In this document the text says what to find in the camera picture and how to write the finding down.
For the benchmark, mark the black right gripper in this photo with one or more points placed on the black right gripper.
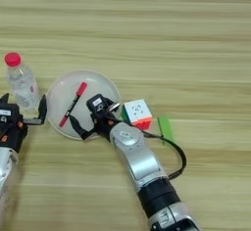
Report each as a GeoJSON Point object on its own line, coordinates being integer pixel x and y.
{"type": "Point", "coordinates": [104, 125]}

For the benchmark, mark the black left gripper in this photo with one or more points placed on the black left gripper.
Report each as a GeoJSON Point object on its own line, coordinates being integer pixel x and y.
{"type": "Point", "coordinates": [11, 135]}

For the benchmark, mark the clear bottle with red cap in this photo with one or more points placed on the clear bottle with red cap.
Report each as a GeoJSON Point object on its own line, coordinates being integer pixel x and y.
{"type": "Point", "coordinates": [21, 81]}

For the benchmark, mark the red and black marker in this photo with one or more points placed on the red and black marker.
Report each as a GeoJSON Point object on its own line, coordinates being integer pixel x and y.
{"type": "Point", "coordinates": [72, 104]}

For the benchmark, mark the round beige plate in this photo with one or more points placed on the round beige plate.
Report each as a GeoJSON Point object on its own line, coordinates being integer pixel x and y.
{"type": "Point", "coordinates": [62, 91]}

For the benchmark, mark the colourful puzzle cube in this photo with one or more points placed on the colourful puzzle cube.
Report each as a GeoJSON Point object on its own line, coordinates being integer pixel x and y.
{"type": "Point", "coordinates": [137, 111]}

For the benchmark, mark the green block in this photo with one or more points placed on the green block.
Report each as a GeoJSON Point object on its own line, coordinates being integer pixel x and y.
{"type": "Point", "coordinates": [165, 129]}

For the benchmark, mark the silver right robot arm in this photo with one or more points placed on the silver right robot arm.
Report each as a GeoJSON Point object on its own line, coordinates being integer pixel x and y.
{"type": "Point", "coordinates": [143, 163]}

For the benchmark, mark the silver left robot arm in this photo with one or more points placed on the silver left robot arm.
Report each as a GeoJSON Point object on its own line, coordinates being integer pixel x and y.
{"type": "Point", "coordinates": [6, 173]}

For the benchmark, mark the right gripper labelled black box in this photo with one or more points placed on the right gripper labelled black box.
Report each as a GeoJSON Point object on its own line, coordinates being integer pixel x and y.
{"type": "Point", "coordinates": [97, 104]}

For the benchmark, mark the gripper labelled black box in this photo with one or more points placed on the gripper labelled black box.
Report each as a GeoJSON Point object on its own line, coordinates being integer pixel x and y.
{"type": "Point", "coordinates": [97, 104]}
{"type": "Point", "coordinates": [8, 113]}

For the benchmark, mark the left gripper labelled black box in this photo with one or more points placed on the left gripper labelled black box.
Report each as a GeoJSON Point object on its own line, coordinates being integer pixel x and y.
{"type": "Point", "coordinates": [8, 113]}

